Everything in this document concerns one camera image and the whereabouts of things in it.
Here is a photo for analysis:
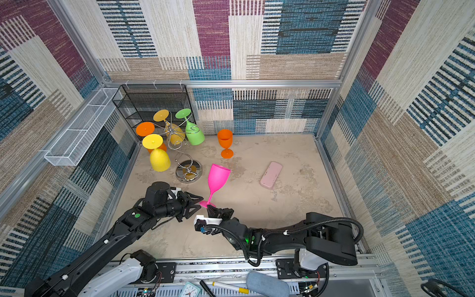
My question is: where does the black cable corner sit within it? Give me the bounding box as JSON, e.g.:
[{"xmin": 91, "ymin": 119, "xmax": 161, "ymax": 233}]
[{"xmin": 420, "ymin": 278, "xmax": 468, "ymax": 297}]

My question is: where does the pink glasses case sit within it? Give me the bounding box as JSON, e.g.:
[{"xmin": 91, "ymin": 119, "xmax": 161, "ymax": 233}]
[{"xmin": 260, "ymin": 162, "xmax": 283, "ymax": 189}]

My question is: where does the pink wine glass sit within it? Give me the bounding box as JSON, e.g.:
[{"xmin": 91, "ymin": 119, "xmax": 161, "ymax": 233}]
[{"xmin": 200, "ymin": 164, "xmax": 231, "ymax": 208}]

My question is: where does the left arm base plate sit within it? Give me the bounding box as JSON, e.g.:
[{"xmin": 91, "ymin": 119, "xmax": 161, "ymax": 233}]
[{"xmin": 152, "ymin": 262, "xmax": 177, "ymax": 285}]

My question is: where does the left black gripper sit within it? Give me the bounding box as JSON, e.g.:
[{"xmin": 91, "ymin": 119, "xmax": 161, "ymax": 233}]
[{"xmin": 155, "ymin": 191, "xmax": 205, "ymax": 223}]

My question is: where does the orange front wine glass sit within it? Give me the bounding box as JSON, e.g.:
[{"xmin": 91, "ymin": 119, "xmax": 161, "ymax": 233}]
[{"xmin": 217, "ymin": 129, "xmax": 234, "ymax": 159}]

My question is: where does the teal alarm clock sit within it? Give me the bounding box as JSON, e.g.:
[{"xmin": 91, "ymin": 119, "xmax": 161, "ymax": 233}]
[{"xmin": 179, "ymin": 282, "xmax": 202, "ymax": 297}]

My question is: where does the black pen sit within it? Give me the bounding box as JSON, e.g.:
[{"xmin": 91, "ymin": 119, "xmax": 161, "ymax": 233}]
[{"xmin": 199, "ymin": 280, "xmax": 216, "ymax": 297}]

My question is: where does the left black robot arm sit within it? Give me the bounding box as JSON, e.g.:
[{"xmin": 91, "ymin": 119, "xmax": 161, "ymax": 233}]
[{"xmin": 24, "ymin": 181, "xmax": 204, "ymax": 297}]

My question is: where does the amber yellow wine glass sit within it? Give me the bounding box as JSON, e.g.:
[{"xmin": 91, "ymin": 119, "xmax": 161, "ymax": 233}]
[{"xmin": 153, "ymin": 110, "xmax": 186, "ymax": 148}]

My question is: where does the black wire shelf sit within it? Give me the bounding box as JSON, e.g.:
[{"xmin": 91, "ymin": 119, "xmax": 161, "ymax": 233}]
[{"xmin": 112, "ymin": 84, "xmax": 192, "ymax": 129}]

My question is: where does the orange wine glass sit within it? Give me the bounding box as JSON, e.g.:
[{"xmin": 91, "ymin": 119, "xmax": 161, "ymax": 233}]
[
  {"xmin": 136, "ymin": 122, "xmax": 168, "ymax": 154},
  {"xmin": 217, "ymin": 129, "xmax": 234, "ymax": 159}
]

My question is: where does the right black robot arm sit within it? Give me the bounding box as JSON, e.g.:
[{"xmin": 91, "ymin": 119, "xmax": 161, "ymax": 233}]
[{"xmin": 194, "ymin": 205, "xmax": 364, "ymax": 272}]

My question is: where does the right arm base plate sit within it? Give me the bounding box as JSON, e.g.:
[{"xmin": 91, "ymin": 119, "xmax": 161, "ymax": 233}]
[{"xmin": 275, "ymin": 258, "xmax": 329, "ymax": 280}]

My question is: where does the yellow white marker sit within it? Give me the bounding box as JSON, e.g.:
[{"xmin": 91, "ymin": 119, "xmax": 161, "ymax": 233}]
[{"xmin": 212, "ymin": 282, "xmax": 250, "ymax": 295}]

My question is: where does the white mesh wall basket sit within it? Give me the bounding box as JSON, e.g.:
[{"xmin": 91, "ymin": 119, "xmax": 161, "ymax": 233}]
[{"xmin": 45, "ymin": 88, "xmax": 118, "ymax": 167}]

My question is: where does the orange back wine glass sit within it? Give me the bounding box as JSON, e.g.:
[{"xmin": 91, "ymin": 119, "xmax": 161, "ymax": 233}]
[{"xmin": 136, "ymin": 122, "xmax": 168, "ymax": 154}]

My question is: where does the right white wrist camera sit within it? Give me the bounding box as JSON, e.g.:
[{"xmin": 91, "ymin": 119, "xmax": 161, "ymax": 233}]
[{"xmin": 194, "ymin": 215, "xmax": 223, "ymax": 235}]

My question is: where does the green wine glass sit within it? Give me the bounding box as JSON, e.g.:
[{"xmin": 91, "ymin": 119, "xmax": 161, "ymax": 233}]
[{"xmin": 176, "ymin": 108, "xmax": 205, "ymax": 146}]

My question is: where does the blue grey cloth pouch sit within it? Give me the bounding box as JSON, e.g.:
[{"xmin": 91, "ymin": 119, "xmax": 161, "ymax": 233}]
[{"xmin": 246, "ymin": 272, "xmax": 290, "ymax": 297}]

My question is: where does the chrome wine glass rack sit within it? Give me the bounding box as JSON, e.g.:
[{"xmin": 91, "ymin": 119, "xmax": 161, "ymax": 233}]
[{"xmin": 162, "ymin": 132, "xmax": 202, "ymax": 184}]

